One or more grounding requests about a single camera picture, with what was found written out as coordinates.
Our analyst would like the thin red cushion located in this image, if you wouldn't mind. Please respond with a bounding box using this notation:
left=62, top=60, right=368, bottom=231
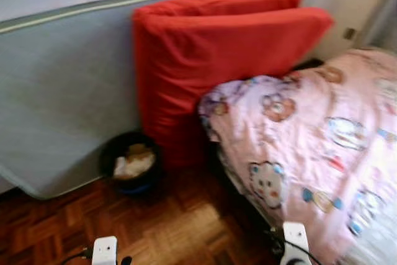
left=133, top=0, right=306, bottom=20

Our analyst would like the large red cushion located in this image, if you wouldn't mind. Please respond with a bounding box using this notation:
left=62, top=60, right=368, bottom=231
left=132, top=6, right=334, bottom=169

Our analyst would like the crumpled paper rubbish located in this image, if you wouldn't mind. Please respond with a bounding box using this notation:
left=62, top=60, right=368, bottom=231
left=113, top=144, right=156, bottom=180

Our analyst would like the black waste bin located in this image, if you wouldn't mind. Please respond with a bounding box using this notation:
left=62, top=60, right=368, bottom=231
left=99, top=132, right=165, bottom=196

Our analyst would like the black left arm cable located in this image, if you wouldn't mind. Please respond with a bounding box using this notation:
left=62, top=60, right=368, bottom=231
left=59, top=249, right=95, bottom=265

